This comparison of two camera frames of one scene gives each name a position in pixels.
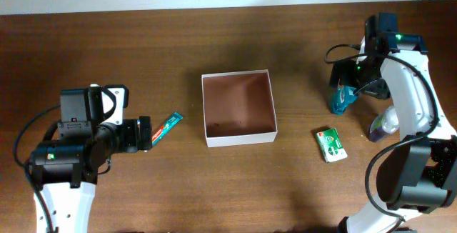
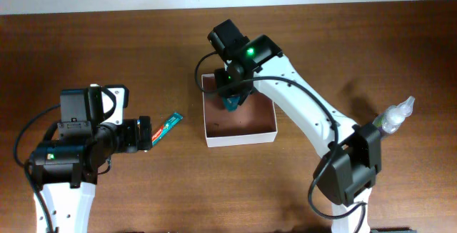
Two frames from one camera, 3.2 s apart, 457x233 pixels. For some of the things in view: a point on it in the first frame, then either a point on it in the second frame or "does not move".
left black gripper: [133, 143] does not move
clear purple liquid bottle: [386, 124] does not move
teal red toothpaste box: [176, 118] does not move
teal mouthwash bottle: [342, 97] -> [231, 103]
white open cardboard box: [238, 108] does not move
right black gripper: [378, 91] -> [226, 86]
